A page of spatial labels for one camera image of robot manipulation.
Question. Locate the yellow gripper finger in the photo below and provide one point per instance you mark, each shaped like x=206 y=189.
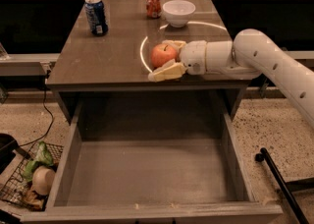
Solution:
x=176 y=44
x=169 y=71

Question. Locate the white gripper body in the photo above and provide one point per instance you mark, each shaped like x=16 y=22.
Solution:
x=193 y=57

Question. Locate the red apple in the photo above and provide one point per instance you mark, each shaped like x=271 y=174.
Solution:
x=161 y=54

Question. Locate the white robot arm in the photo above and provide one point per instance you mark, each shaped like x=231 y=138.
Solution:
x=250 y=54

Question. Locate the grey cabinet with top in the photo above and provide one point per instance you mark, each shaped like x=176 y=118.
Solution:
x=105 y=77

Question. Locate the open grey top drawer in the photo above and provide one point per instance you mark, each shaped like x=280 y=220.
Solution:
x=166 y=157

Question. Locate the white bowl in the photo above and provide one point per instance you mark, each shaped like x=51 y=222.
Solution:
x=178 y=12

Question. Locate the orange soda can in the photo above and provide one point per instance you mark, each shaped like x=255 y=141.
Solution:
x=153 y=8

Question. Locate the blue soda can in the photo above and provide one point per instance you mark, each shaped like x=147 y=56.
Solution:
x=95 y=13

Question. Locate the black metal rod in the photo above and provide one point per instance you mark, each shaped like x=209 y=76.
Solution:
x=287 y=188

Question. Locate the green chip bag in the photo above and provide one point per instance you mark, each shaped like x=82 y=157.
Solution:
x=42 y=157

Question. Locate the beige cup in basket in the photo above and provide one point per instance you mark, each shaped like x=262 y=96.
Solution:
x=42 y=180

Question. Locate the black object at left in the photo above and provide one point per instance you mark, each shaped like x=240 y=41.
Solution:
x=7 y=146

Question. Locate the black wire basket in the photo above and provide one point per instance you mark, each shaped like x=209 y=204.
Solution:
x=18 y=190

